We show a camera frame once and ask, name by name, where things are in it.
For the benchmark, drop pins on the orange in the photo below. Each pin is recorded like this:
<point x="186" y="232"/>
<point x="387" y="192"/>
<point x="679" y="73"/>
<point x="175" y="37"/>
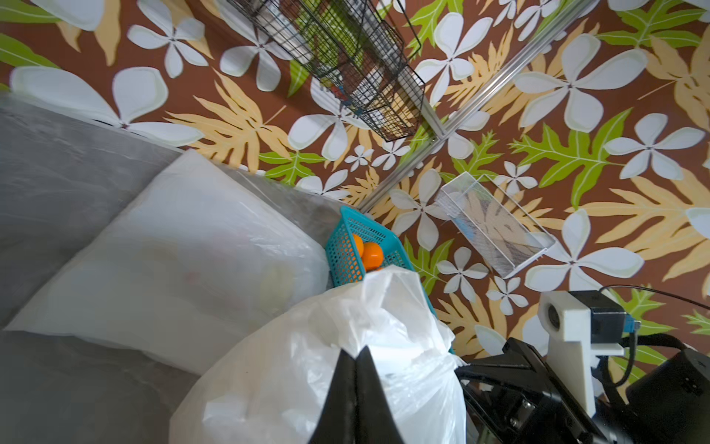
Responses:
<point x="372" y="256"/>
<point x="359" y="244"/>

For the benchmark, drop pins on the teal plastic basket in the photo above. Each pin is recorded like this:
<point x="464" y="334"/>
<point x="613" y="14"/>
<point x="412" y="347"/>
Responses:
<point x="345" y="265"/>

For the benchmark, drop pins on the flat white plastic bag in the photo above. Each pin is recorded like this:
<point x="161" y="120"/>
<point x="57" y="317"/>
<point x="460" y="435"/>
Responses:
<point x="195" y="264"/>

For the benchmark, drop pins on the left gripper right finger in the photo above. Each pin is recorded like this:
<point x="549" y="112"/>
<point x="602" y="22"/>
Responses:
<point x="375" y="423"/>

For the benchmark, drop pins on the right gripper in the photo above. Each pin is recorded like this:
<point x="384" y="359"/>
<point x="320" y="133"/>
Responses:
<point x="521" y="400"/>

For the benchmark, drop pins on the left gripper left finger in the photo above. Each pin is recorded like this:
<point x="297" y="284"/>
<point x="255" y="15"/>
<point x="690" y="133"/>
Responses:
<point x="338" y="420"/>

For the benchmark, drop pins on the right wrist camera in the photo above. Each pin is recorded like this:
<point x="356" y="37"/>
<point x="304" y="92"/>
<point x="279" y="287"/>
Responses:
<point x="582" y="325"/>

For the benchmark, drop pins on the printed white plastic bag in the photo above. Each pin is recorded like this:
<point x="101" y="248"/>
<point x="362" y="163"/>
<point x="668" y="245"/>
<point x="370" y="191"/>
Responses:
<point x="272" y="386"/>

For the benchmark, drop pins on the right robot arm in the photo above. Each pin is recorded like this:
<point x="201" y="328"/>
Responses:
<point x="668" y="405"/>

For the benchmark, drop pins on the white wire basket right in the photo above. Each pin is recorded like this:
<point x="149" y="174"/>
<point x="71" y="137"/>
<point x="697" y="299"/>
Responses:
<point x="506" y="236"/>

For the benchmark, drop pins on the black wire basket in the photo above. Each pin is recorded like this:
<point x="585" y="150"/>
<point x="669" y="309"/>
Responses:
<point x="353" y="52"/>

